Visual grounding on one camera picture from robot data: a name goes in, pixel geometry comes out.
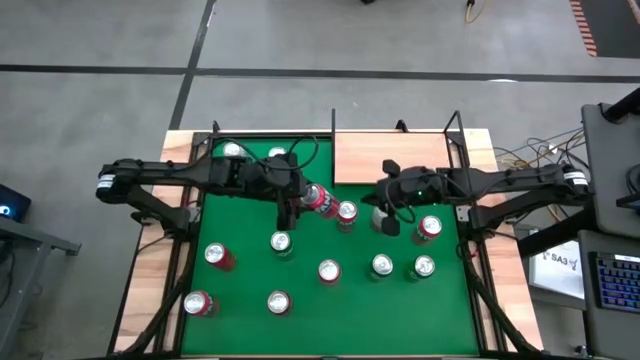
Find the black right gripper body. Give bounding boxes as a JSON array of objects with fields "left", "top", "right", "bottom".
[{"left": 378, "top": 158, "right": 446, "bottom": 237}]

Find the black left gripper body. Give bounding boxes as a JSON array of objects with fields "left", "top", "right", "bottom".
[{"left": 234, "top": 152, "right": 307, "bottom": 232}]

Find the green soda can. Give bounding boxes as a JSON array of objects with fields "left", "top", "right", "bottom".
[
  {"left": 269, "top": 230, "right": 295, "bottom": 262},
  {"left": 368, "top": 253, "right": 395, "bottom": 283},
  {"left": 405, "top": 254, "right": 436, "bottom": 284}
]

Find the green table mat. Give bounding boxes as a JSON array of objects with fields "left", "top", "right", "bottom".
[{"left": 180, "top": 137, "right": 480, "bottom": 356}]

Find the black support beam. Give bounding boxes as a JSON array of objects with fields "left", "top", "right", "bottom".
[{"left": 517, "top": 207, "right": 599, "bottom": 258}]

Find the white SA3 sign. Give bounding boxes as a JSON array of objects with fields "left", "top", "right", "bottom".
[{"left": 527, "top": 238, "right": 587, "bottom": 302}]

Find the black desk accessory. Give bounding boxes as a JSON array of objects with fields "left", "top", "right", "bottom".
[{"left": 615, "top": 163, "right": 640, "bottom": 210}]

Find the backlit black keyboard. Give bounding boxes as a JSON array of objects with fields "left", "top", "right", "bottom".
[{"left": 589, "top": 251, "right": 640, "bottom": 315}]

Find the black monitor pole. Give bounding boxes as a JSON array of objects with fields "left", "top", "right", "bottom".
[{"left": 602, "top": 87, "right": 640, "bottom": 124}]

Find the grey side table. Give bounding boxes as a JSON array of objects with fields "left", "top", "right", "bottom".
[{"left": 0, "top": 214, "right": 83, "bottom": 354}]

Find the grey keyboard desk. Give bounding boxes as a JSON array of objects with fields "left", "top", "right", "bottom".
[{"left": 578, "top": 229, "right": 640, "bottom": 360}]

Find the black device with blue light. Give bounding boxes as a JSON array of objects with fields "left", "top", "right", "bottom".
[{"left": 0, "top": 183, "right": 33, "bottom": 225}]

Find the black mat with orange stripes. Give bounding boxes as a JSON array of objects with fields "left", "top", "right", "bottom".
[{"left": 568, "top": 0, "right": 640, "bottom": 59}]

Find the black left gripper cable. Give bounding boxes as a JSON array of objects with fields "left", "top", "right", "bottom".
[{"left": 287, "top": 134, "right": 321, "bottom": 172}]

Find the wooden shelf with black frame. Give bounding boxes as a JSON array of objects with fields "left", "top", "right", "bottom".
[{"left": 329, "top": 108, "right": 474, "bottom": 189}]

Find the black metal rig frame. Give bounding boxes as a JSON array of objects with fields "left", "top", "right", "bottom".
[{"left": 107, "top": 119, "right": 546, "bottom": 360}]

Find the tangled cable bundle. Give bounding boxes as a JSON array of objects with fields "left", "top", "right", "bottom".
[{"left": 492, "top": 127, "right": 589, "bottom": 224}]

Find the yellow cable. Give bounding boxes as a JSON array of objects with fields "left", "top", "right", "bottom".
[{"left": 464, "top": 0, "right": 489, "bottom": 25}]

